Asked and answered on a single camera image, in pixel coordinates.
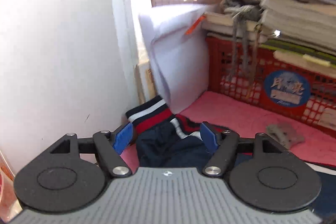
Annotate white paper sheets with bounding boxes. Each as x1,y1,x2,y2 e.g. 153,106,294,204
138,4,215,113

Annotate navy white jacket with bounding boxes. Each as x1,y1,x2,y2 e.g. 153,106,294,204
125,94,336,224

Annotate grey braided cord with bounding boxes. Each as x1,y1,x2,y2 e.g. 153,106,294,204
220,0,266,83

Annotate red plastic crate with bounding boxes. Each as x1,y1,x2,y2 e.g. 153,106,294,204
206,37,335,136

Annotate pink embossed table mat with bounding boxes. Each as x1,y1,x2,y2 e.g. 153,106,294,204
126,92,335,175

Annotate stack of papers and booklets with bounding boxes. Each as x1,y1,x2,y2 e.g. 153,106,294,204
198,0,335,68

